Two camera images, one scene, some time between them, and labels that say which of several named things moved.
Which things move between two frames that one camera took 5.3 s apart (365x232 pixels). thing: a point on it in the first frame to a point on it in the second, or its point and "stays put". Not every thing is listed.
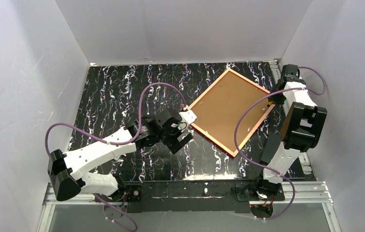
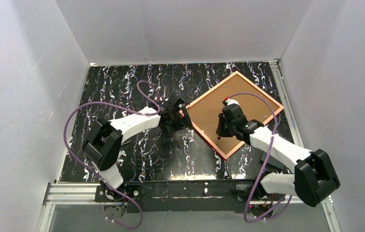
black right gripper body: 289,73 to 222,128
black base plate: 190,196 stays put
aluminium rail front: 316,193 stays put
